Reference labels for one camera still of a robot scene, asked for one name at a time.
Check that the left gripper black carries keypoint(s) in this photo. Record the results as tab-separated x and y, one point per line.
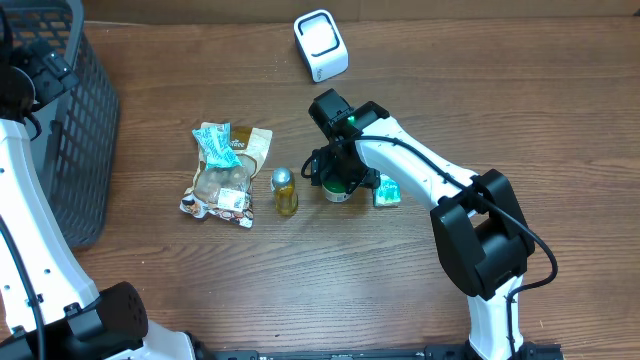
52	74

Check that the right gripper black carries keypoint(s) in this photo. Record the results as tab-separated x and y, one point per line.
337	170

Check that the green lid white jar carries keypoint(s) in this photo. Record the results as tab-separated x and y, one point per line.
335	190

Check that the teal tissue pack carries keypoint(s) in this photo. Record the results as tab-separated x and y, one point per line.
387	194

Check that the yellow liquid bottle silver cap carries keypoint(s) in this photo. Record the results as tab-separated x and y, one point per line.
284	191

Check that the brown snack bag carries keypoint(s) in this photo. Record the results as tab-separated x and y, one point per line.
227	193

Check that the teal snack packet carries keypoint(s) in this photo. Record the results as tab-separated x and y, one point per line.
214	141

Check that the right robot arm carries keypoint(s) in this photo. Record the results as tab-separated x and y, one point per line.
478	225

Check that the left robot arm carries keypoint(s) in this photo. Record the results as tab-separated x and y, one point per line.
53	308

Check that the white barcode scanner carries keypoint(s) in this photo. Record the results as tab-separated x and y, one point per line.
320	45

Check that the grey plastic mesh basket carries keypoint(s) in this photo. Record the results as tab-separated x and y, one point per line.
74	136

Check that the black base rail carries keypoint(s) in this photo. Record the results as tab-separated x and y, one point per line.
431	352

